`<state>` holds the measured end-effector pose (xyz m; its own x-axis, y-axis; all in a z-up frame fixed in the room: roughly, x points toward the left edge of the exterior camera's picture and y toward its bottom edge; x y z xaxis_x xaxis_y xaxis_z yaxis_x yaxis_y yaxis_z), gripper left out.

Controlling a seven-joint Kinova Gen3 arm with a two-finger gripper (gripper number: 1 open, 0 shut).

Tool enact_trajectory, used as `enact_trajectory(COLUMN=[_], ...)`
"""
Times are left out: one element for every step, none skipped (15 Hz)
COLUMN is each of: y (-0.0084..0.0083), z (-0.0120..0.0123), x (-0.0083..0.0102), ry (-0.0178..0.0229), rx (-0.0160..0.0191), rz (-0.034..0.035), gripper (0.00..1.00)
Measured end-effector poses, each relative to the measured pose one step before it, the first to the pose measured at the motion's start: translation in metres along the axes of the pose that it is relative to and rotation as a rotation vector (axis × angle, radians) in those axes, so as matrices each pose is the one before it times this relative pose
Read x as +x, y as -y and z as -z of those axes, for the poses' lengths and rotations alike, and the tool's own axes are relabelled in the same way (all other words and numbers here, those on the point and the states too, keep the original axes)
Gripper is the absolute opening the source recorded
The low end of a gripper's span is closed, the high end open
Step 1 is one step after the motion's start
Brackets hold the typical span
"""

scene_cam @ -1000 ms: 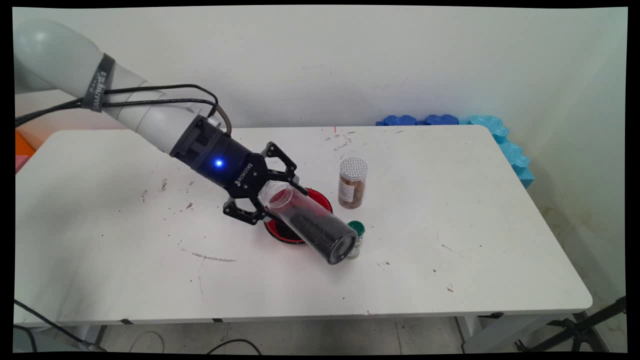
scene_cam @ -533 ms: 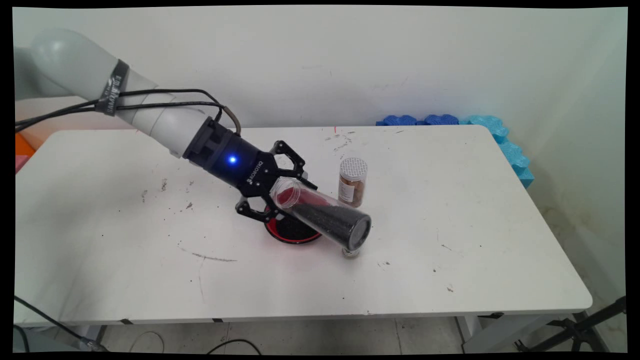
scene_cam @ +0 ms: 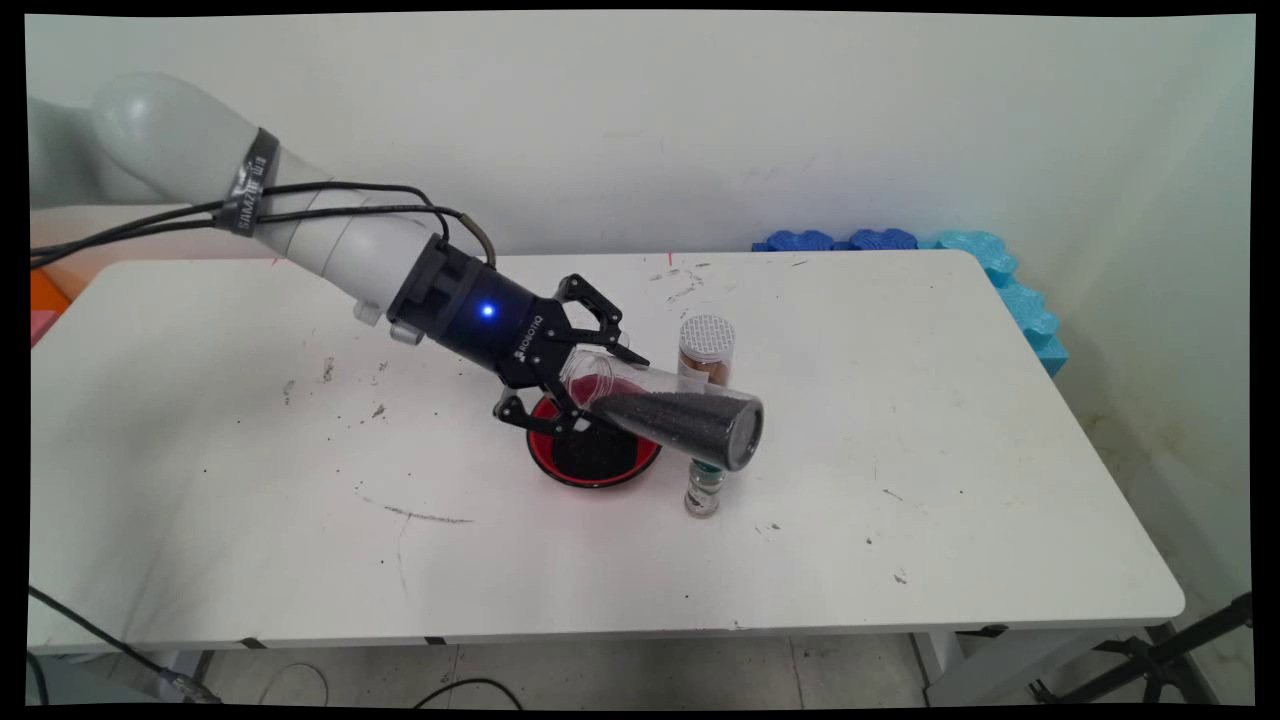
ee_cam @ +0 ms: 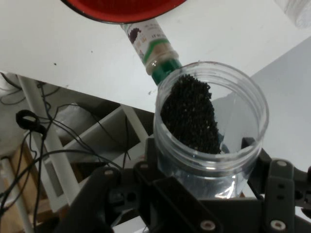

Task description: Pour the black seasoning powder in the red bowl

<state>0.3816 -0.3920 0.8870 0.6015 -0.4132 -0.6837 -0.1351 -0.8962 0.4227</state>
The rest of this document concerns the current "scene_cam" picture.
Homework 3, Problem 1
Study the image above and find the black cable on floor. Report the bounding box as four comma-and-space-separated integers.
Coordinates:
412, 678, 526, 709

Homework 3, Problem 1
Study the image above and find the black tripod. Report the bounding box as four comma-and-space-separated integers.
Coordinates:
1030, 592, 1253, 706

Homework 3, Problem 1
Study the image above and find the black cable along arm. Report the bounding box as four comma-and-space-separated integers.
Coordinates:
28, 180, 453, 265
28, 203, 498, 273

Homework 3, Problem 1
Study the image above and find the light blue foam piece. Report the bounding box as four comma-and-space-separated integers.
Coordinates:
920, 230, 1019, 288
995, 280, 1069, 379

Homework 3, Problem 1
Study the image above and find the white table leg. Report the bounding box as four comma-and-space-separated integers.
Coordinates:
912, 628, 1101, 707

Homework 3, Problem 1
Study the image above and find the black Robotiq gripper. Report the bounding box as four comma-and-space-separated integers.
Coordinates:
385, 235, 652, 436

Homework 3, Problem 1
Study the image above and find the orange block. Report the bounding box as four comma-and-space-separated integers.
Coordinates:
30, 266, 73, 316

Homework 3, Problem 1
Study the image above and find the black strap on arm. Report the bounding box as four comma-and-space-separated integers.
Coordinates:
214, 127, 282, 238

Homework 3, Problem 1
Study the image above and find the small spice jar green cap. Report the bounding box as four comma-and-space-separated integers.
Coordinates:
684, 460, 728, 518

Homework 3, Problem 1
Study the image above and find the black seeds pile in bowl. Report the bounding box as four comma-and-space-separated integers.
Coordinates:
552, 425, 641, 481

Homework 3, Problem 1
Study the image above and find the red bowl with black rim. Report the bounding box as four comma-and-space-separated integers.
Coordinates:
527, 378, 663, 490

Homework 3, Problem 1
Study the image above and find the brown-filled jar with white lid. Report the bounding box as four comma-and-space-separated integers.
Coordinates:
678, 314, 737, 393

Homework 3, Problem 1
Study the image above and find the tall clear plastic jar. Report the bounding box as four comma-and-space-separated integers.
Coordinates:
558, 345, 766, 473

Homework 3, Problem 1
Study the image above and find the black hanging cable bundle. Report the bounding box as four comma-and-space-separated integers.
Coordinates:
28, 585, 223, 704

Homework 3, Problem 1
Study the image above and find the thin white cable on floor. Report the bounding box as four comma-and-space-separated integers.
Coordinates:
258, 662, 331, 707

